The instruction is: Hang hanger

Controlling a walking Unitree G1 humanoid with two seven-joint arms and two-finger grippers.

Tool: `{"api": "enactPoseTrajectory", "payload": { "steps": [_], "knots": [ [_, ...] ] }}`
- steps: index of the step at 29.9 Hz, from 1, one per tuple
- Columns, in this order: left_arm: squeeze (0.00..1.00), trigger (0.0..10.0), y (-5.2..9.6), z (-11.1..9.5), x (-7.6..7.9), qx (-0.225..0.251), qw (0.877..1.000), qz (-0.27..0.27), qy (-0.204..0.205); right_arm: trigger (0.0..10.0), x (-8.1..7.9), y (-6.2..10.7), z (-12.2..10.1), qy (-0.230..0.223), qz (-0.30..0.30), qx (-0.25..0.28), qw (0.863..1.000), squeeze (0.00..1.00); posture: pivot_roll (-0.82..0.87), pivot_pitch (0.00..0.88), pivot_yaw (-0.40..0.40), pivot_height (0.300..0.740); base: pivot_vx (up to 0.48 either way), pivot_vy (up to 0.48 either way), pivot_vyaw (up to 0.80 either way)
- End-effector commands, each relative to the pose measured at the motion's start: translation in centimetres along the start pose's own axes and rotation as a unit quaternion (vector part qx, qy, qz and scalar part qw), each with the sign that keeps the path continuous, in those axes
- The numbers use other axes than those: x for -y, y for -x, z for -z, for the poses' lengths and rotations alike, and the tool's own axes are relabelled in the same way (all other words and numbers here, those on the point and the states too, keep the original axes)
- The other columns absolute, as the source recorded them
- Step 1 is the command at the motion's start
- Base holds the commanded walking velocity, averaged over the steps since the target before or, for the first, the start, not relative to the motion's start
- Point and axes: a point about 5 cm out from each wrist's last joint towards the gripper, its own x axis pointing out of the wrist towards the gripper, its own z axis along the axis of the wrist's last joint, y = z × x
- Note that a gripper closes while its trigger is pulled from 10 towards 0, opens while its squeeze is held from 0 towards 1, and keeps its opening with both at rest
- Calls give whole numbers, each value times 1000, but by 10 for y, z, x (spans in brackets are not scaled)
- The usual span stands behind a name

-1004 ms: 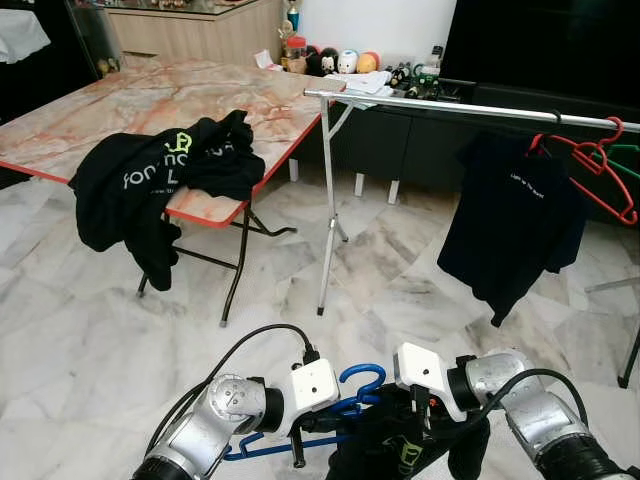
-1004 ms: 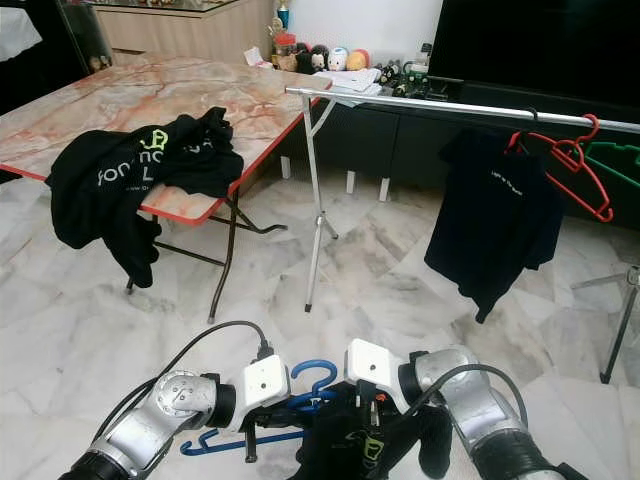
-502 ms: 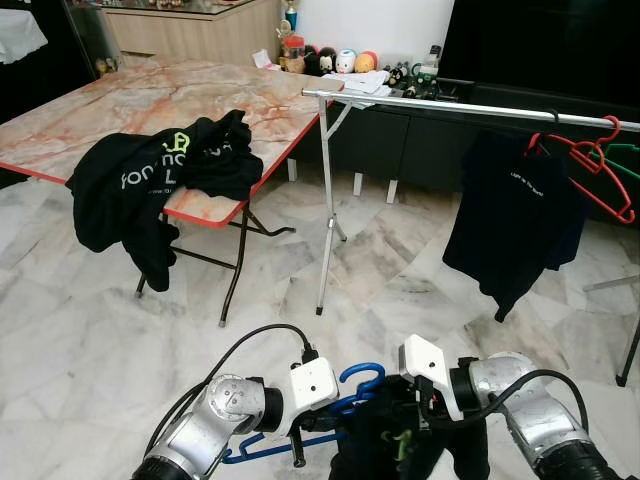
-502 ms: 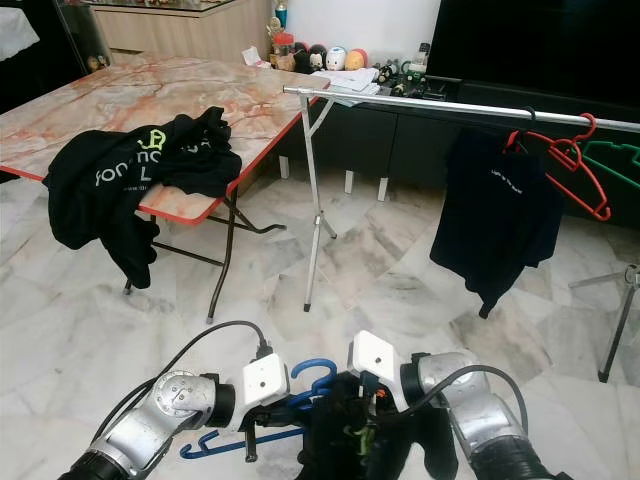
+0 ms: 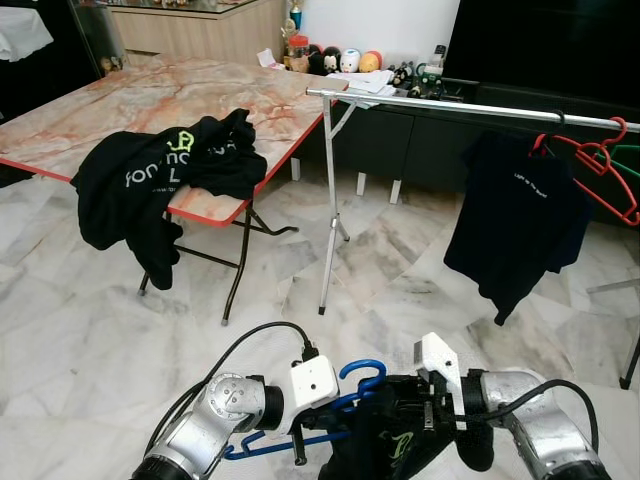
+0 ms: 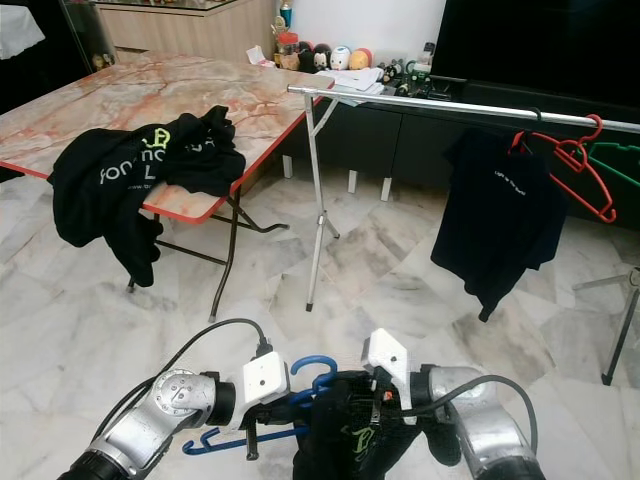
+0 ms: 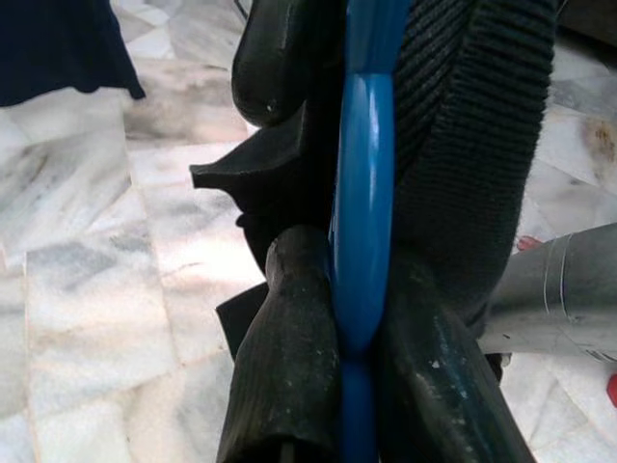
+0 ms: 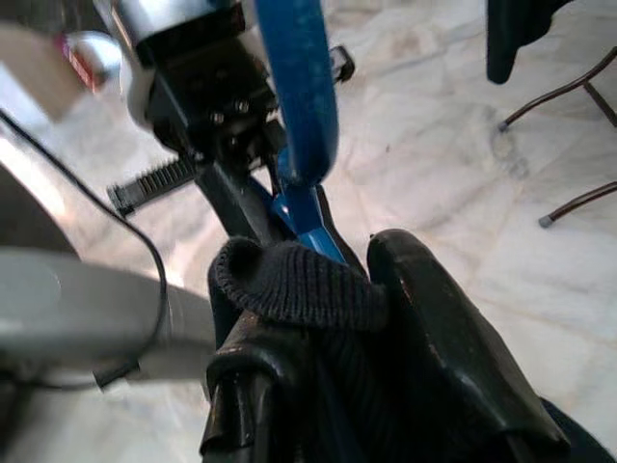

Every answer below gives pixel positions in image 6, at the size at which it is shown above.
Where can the black T-shirt white green print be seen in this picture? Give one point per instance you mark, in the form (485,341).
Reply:
(325,450)
(100,200)

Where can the blue plastic clothes hanger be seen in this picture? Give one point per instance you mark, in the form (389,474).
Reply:
(315,361)

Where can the navy T-shirt white print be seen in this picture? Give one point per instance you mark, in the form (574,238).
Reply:
(495,220)

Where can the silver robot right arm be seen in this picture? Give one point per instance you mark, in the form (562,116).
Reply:
(480,420)

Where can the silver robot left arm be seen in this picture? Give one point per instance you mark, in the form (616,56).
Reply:
(185,395)

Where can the red plastic clothes hanger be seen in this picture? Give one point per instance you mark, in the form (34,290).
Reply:
(575,155)

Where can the hanger with dark hook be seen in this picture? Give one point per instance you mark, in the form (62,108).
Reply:
(538,122)

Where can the black television cabinet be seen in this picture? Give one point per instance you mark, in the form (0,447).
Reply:
(420,150)

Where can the silver metal clothes rack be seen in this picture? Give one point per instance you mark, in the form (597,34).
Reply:
(460,108)

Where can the stack of white papers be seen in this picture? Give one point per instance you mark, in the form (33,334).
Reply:
(356,82)

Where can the marble top folding table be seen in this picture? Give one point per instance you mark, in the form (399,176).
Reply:
(120,110)

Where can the orange round plush toy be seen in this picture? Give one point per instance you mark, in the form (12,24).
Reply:
(360,59)

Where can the white round plush toy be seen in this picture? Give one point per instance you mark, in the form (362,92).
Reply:
(340,58)

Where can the black white mouse plush toy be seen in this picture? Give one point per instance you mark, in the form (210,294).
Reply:
(322,58)

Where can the clear plastic bottle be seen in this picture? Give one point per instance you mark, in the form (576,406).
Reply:
(427,57)

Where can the patterned tissue box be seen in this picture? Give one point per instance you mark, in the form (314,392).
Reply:
(260,57)

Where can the red lidded snack jar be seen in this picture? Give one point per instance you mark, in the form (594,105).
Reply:
(288,52)

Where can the light wooden cabinet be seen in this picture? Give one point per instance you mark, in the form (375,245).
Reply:
(190,30)

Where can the gold blue trophy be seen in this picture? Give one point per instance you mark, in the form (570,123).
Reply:
(284,13)

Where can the black flat screen television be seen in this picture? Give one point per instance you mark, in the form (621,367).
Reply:
(540,40)

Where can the glass display cabinet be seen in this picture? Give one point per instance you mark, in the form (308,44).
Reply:
(85,35)

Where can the white cloth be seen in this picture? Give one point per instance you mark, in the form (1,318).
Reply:
(20,30)

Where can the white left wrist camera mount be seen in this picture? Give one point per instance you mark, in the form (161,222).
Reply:
(265,378)

